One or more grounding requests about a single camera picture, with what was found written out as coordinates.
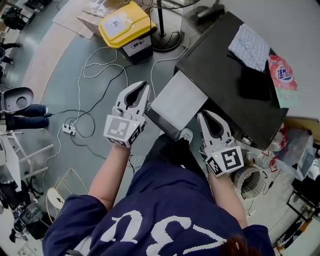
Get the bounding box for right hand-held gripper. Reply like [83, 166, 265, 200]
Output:
[196, 109, 245, 178]

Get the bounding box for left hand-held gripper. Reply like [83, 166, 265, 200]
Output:
[103, 80, 151, 149]

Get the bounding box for person's left forearm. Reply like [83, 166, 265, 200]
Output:
[87, 144, 132, 211]

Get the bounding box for person's right forearm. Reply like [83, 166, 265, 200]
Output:
[208, 173, 248, 228]

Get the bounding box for pink detergent bag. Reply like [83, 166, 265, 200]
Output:
[267, 54, 300, 109]

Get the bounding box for person's white right shoe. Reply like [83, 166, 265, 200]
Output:
[178, 127, 194, 143]

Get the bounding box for person's black trousers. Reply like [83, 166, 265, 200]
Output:
[144, 133, 208, 176]

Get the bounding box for pile of clear plastic bottles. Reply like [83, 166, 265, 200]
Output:
[246, 122, 288, 170]

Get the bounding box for black cloth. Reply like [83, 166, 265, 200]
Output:
[226, 53, 273, 102]

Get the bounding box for round grey fan heater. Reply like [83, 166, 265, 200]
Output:
[231, 164, 269, 200]

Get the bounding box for black standing fan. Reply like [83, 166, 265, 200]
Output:
[142, 0, 201, 53]

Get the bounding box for black washing machine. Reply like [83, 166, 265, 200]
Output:
[174, 11, 288, 151]

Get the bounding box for white power strip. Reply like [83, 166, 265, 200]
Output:
[61, 124, 77, 136]

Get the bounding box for yellow-lidded black trash bin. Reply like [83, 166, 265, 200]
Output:
[98, 0, 158, 65]

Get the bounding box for clear plastic bag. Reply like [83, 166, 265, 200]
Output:
[272, 127, 315, 176]

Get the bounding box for brown cardboard box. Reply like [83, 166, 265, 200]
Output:
[76, 9, 106, 36]

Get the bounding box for white patterned cloth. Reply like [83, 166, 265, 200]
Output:
[227, 23, 271, 73]

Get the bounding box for person's navy printed shirt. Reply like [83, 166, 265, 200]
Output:
[42, 161, 275, 256]

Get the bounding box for flattened cardboard sheet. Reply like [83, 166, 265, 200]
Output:
[52, 0, 101, 40]

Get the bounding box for grey plastic shell with hole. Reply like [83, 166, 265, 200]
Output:
[0, 86, 35, 116]

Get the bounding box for black office chair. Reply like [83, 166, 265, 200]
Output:
[0, 179, 33, 211]

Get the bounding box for black cable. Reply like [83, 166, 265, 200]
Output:
[47, 42, 185, 161]

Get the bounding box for white cable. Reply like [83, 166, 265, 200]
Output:
[41, 44, 191, 201]

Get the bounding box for black metal frame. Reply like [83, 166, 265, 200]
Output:
[286, 174, 320, 223]

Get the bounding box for yellow wire chair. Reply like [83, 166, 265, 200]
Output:
[46, 167, 89, 225]

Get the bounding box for white table frame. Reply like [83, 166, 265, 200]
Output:
[0, 132, 55, 186]

